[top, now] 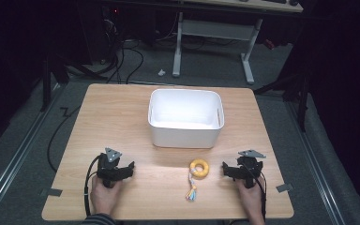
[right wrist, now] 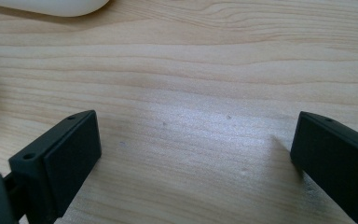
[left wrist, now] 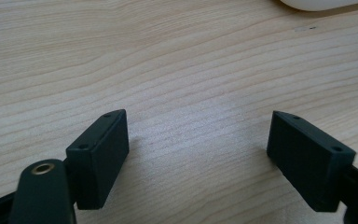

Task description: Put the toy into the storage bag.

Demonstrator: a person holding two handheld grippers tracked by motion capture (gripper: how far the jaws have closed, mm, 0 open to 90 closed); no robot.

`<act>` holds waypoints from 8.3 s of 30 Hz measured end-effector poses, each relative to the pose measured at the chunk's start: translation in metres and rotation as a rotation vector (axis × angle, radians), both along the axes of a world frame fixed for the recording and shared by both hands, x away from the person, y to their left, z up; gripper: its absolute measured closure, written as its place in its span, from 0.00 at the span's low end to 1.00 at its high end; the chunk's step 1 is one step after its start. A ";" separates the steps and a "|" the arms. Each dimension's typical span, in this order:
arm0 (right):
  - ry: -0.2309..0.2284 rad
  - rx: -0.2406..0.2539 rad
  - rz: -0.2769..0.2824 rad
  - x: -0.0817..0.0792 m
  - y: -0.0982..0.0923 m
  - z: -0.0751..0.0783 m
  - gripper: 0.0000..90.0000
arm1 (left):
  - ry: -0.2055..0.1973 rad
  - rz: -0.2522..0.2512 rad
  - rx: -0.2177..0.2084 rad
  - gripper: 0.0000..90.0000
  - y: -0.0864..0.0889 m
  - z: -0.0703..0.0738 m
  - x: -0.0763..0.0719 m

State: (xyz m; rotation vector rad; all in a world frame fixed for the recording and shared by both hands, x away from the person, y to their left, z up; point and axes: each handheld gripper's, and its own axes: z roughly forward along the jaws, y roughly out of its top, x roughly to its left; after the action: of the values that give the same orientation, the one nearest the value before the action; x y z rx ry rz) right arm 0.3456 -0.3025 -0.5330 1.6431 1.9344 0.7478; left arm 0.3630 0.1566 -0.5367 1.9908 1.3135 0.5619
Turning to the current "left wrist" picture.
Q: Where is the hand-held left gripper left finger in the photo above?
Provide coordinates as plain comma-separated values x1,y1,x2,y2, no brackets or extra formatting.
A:
65,108,131,211

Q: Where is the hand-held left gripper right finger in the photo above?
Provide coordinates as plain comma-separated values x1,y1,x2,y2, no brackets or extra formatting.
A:
266,110,357,213

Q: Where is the white plate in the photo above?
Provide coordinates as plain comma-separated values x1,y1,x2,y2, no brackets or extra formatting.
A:
280,0,358,12

